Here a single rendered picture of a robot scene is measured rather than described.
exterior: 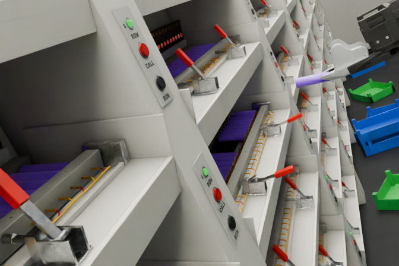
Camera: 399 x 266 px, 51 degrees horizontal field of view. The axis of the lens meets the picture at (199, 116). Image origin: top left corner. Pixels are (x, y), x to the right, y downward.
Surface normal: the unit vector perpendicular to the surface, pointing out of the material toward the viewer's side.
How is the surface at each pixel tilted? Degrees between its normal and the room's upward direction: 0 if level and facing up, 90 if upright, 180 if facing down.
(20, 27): 106
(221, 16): 90
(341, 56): 89
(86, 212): 15
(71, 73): 90
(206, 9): 90
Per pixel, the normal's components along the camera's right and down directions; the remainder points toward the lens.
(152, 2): 0.94, -0.09
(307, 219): -0.19, -0.93
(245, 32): -0.27, 0.34
